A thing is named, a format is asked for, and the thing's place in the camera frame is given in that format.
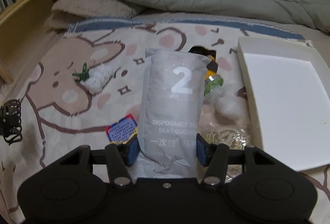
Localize colourful card game box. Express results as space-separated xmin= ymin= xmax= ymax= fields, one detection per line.
xmin=105 ymin=114 xmax=138 ymax=144

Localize bag of rubber bands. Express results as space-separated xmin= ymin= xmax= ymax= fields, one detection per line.
xmin=200 ymin=110 xmax=252 ymax=183

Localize white cotton ball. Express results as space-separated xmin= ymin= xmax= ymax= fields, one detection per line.
xmin=212 ymin=85 xmax=244 ymax=122

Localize yellow headlamp with strap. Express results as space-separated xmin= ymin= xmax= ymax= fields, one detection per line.
xmin=189 ymin=46 xmax=224 ymax=95

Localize grey disposable seat cushion pack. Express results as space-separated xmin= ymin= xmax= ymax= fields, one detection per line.
xmin=131 ymin=49 xmax=210 ymax=179

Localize white yarn ball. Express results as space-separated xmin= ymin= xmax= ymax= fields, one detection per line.
xmin=81 ymin=64 xmax=115 ymax=95

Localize green plastic clothes pegs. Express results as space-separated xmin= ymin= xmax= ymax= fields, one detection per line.
xmin=72 ymin=62 xmax=90 ymax=82

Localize black hair claw clip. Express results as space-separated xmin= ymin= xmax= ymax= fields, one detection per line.
xmin=1 ymin=99 xmax=22 ymax=145

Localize cartoon bear print cloth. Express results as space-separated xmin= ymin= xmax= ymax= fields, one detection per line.
xmin=0 ymin=18 xmax=330 ymax=224

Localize white shallow cardboard box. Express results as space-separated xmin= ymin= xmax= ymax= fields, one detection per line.
xmin=237 ymin=37 xmax=329 ymax=171

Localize beige fluffy blanket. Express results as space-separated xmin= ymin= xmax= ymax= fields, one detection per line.
xmin=44 ymin=0 xmax=144 ymax=31

